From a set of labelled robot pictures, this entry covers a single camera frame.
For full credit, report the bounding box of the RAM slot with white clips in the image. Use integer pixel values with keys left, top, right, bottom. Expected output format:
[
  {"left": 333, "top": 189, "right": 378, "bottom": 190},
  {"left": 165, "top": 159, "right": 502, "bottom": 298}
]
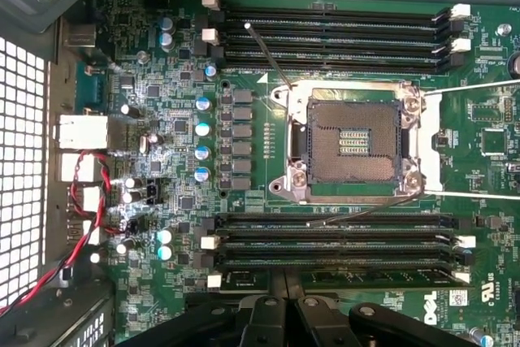
[
  {"left": 206, "top": 267, "right": 472, "bottom": 292},
  {"left": 201, "top": 28, "right": 472, "bottom": 59},
  {"left": 201, "top": 0, "right": 472, "bottom": 26},
  {"left": 200, "top": 229, "right": 477, "bottom": 251}
]

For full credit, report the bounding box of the thin metal locking lever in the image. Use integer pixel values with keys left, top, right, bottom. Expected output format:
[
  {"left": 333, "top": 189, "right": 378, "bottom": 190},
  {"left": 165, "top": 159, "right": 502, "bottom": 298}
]
[
  {"left": 305, "top": 192, "right": 426, "bottom": 228},
  {"left": 242, "top": 20, "right": 297, "bottom": 92}
]

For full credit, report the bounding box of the CPU socket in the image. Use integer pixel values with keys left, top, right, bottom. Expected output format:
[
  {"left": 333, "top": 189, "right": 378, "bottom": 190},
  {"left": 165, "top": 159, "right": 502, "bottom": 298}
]
[{"left": 270, "top": 78, "right": 444, "bottom": 206}]

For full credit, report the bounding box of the metal socket cover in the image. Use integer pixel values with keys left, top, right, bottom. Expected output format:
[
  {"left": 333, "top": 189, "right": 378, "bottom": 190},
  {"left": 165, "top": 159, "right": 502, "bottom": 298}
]
[{"left": 418, "top": 78, "right": 520, "bottom": 202}]

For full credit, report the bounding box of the green Dell motherboard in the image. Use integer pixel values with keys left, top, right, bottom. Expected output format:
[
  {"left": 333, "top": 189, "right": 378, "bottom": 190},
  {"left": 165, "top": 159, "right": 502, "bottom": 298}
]
[{"left": 52, "top": 0, "right": 520, "bottom": 347}]

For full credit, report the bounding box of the open grey PC case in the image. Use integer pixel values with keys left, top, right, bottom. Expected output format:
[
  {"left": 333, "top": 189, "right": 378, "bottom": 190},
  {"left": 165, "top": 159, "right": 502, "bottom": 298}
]
[{"left": 0, "top": 0, "right": 520, "bottom": 347}]

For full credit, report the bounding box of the red black twisted wire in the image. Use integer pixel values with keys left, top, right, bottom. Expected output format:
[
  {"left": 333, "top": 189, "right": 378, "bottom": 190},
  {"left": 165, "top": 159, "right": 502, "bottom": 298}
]
[{"left": 0, "top": 150, "right": 114, "bottom": 316}]

